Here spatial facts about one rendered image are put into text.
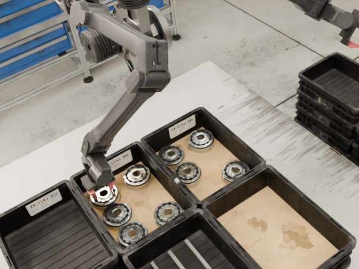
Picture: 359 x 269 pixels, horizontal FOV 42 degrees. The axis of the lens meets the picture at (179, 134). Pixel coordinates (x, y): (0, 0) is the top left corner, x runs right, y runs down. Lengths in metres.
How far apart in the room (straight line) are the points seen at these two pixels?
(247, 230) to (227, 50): 2.36
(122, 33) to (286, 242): 0.84
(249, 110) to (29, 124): 1.82
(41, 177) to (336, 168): 1.23
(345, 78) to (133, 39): 1.67
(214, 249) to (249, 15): 2.92
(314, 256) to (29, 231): 0.98
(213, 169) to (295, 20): 2.54
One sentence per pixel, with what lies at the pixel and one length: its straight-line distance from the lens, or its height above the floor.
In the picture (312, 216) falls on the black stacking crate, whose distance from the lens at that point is 1.61.
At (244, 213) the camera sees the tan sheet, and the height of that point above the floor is 0.83.
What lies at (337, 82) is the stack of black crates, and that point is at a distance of 2.73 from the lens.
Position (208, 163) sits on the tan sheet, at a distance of 1.81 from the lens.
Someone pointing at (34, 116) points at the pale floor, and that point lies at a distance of 3.56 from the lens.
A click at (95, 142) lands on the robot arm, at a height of 1.16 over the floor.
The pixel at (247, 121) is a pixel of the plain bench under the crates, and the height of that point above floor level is 0.70.
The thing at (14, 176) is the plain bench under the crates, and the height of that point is 0.70.
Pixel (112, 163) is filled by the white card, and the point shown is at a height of 0.90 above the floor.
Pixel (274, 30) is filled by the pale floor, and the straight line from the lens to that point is 4.02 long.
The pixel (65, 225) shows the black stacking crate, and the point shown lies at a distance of 1.75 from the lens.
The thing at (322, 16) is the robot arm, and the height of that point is 1.31.
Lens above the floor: 2.19
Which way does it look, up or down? 45 degrees down
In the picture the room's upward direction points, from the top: 9 degrees counter-clockwise
